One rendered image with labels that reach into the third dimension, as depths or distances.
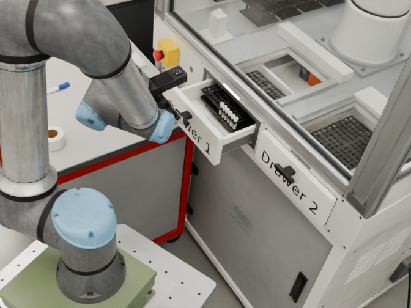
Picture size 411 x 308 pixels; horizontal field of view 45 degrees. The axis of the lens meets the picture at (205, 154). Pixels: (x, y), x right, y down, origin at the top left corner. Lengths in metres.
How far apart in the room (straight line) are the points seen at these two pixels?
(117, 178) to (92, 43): 0.95
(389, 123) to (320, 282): 0.62
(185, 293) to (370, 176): 0.52
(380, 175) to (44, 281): 0.78
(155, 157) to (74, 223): 0.77
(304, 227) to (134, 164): 0.59
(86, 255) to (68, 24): 0.46
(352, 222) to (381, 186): 0.16
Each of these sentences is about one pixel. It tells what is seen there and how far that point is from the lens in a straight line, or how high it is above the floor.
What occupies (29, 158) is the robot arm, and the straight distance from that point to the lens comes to 0.96.
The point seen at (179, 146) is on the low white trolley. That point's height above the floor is 0.64.
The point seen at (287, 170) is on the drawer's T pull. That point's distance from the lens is 1.33.
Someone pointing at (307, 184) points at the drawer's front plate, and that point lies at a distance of 1.33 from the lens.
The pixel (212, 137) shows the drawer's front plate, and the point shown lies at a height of 0.91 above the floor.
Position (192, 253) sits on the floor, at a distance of 2.21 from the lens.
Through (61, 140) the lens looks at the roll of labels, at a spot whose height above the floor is 0.79.
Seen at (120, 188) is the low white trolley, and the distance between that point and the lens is 1.71.
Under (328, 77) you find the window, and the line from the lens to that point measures 1.19.
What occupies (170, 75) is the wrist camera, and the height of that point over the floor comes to 1.07.
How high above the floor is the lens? 1.86
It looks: 46 degrees down
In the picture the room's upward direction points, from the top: 8 degrees clockwise
